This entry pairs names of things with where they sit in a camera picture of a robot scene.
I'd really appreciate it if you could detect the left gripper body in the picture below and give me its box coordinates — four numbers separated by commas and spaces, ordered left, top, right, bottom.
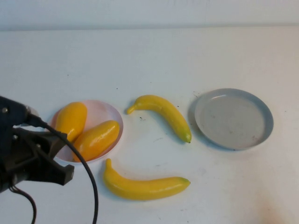
0, 126, 53, 193

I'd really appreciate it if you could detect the grey-blue round plate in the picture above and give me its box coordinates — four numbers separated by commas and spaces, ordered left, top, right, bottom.
194, 88, 274, 151

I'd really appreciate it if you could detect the long yellow plastic banana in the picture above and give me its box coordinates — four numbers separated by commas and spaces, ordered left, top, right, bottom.
102, 158, 191, 201

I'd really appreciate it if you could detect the yellow mango with orange end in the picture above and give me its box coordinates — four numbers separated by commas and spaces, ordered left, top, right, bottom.
72, 119, 121, 163

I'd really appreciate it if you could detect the yellow plastic mango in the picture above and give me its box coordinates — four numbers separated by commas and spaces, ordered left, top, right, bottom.
54, 102, 88, 143

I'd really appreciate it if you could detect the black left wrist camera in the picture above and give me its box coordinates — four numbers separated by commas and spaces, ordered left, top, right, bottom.
0, 95, 40, 128

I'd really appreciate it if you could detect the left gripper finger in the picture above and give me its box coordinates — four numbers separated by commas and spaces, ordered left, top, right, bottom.
28, 161, 75, 186
44, 132, 68, 159

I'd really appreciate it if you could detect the short yellow plastic banana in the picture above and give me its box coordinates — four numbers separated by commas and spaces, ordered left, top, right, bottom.
127, 94, 192, 144

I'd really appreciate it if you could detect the pink round plate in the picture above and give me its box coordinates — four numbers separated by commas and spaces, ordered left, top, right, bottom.
44, 99, 124, 164

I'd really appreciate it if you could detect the black left camera cable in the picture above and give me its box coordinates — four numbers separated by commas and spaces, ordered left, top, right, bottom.
25, 114, 99, 224

